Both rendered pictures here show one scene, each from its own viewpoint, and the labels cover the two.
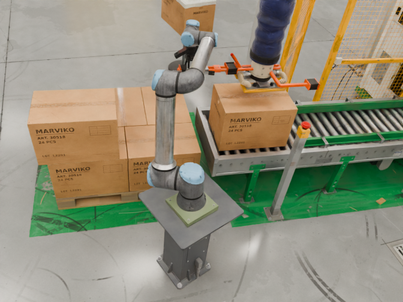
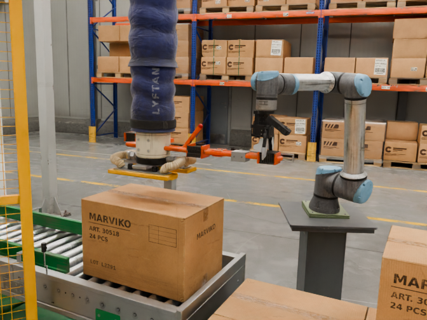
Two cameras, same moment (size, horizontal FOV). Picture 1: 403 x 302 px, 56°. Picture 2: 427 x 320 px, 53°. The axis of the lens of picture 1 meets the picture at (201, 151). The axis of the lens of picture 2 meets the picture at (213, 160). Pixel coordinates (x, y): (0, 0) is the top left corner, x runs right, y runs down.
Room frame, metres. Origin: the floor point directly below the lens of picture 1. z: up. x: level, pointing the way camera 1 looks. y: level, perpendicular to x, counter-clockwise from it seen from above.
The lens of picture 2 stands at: (3.91, 1.28, 1.53)
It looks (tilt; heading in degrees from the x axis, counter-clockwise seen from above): 10 degrees down; 223
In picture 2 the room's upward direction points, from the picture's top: 2 degrees clockwise
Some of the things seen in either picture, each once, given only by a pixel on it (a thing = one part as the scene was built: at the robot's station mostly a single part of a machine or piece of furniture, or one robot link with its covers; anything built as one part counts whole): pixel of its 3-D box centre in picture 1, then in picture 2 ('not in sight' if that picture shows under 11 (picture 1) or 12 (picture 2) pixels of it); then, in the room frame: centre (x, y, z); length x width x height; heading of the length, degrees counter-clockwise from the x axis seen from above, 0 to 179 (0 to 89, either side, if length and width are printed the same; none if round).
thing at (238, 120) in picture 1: (250, 115); (154, 235); (2.59, -0.37, 0.75); 0.60 x 0.40 x 0.40; 107
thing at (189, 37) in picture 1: (190, 36); (283, 84); (2.29, 0.17, 1.53); 0.12 x 0.12 x 0.09; 85
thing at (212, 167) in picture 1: (204, 142); (215, 303); (2.49, -0.02, 0.47); 0.70 x 0.03 x 0.15; 18
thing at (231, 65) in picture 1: (230, 68); (197, 150); (2.51, -0.14, 1.22); 0.10 x 0.08 x 0.06; 19
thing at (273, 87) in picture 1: (262, 85); (163, 164); (2.50, -0.40, 1.11); 0.34 x 0.10 x 0.05; 109
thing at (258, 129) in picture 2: (191, 52); (263, 124); (2.41, 0.16, 1.36); 0.09 x 0.08 x 0.12; 107
